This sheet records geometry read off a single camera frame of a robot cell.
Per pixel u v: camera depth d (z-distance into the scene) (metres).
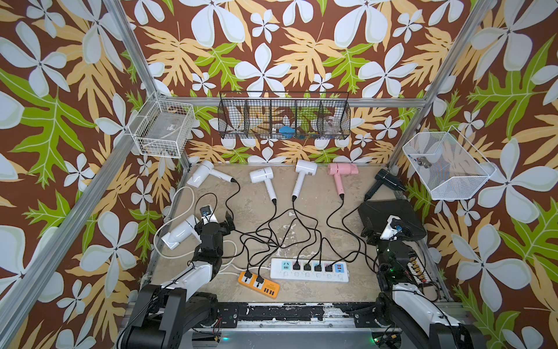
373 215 0.98
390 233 0.72
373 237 0.75
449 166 0.82
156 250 0.91
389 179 1.13
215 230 0.67
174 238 0.88
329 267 0.81
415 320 0.53
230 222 0.81
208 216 0.73
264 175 1.10
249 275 0.80
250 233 0.94
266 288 0.78
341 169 1.14
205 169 1.11
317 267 0.81
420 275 0.82
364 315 0.74
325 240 0.84
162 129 0.85
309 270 0.82
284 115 0.99
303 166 1.11
